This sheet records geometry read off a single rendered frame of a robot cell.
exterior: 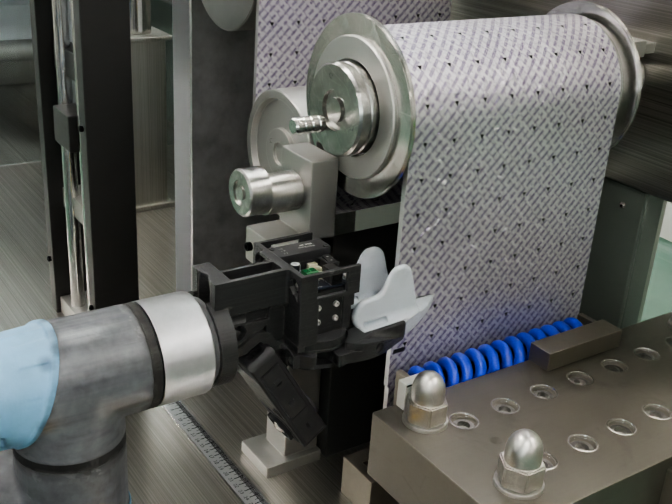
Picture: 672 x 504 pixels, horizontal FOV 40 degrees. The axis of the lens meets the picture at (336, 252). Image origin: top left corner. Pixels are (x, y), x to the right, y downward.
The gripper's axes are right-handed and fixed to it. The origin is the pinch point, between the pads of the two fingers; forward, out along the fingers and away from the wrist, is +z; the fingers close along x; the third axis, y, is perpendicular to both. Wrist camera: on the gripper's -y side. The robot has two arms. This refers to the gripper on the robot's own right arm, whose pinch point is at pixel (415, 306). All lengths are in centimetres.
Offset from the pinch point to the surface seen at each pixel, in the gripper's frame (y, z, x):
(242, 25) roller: 18.6, -2.1, 27.2
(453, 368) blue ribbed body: -5.0, 2.3, -3.2
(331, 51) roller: 19.9, -3.8, 9.2
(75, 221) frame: -5.7, -14.5, 43.2
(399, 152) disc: 14.1, -3.4, -0.2
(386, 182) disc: 11.3, -3.4, 1.0
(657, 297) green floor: -109, 226, 126
